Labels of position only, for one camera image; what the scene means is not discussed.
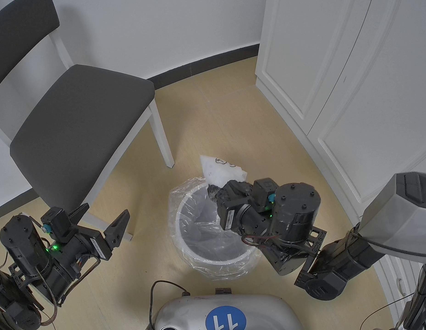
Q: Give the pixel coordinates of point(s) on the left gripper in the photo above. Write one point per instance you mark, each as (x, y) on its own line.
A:
(78, 249)

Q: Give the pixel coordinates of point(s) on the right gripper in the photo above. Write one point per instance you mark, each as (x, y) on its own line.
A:
(247, 218)

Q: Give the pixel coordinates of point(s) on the white printed wrapper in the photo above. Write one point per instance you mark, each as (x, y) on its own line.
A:
(219, 170)

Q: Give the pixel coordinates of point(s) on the clear plastic bag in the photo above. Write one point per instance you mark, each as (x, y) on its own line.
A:
(216, 270)

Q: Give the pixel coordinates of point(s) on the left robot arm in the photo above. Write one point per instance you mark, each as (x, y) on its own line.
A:
(23, 242)

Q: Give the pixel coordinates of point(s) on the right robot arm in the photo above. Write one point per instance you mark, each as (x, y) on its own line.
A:
(295, 215)

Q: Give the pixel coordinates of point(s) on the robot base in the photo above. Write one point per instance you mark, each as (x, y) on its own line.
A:
(185, 311)

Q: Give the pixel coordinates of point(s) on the white trash bin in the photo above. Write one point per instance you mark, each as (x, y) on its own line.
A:
(199, 249)

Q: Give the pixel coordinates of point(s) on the grey seat white chair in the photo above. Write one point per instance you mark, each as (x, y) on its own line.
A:
(78, 122)

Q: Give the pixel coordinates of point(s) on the white wardrobe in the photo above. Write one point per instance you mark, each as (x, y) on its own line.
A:
(336, 64)

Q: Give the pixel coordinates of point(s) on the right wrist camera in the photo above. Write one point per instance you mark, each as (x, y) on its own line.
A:
(264, 191)

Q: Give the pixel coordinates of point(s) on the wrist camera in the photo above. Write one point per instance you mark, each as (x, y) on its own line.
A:
(264, 191)
(58, 223)

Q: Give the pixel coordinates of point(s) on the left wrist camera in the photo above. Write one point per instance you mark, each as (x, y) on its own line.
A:
(58, 223)

